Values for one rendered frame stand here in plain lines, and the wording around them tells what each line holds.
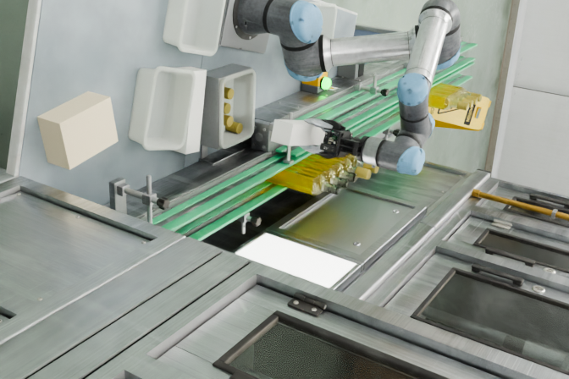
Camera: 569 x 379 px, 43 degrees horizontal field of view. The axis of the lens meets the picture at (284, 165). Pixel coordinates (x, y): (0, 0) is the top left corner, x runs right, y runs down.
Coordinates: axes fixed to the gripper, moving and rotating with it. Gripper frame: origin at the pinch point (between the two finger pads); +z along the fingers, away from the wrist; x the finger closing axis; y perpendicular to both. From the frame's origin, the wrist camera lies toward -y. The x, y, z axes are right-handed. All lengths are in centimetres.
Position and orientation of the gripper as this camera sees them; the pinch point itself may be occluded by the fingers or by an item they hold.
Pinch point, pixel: (306, 133)
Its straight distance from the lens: 205.2
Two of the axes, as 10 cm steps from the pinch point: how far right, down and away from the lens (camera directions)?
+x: -1.9, 9.7, 1.5
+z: -8.4, -2.4, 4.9
